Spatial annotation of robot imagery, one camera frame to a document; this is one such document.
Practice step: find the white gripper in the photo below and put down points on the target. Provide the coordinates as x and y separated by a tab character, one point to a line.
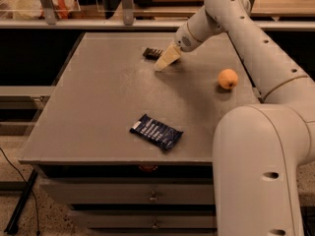
183	40

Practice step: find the dark chocolate rxbar wrapper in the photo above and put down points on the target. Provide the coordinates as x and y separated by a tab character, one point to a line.
152	53

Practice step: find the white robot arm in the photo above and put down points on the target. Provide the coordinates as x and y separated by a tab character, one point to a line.
258	147

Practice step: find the blue blueberry rxbar wrapper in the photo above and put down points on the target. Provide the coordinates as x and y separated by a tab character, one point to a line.
156	132

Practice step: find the orange round fruit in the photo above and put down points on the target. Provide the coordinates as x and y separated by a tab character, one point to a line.
228	79

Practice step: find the grey drawer cabinet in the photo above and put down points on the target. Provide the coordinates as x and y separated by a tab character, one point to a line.
89	161

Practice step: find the upper drawer metal knob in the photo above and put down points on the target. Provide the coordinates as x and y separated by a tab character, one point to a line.
153	198

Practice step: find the orange white plastic bag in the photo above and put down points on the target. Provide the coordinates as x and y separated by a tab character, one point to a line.
33	10

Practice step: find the black left floor rail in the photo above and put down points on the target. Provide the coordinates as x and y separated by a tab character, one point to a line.
12	227

